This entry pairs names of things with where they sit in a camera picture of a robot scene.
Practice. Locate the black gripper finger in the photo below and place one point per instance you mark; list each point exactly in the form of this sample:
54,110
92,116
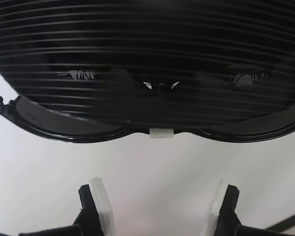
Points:
93,209
226,209

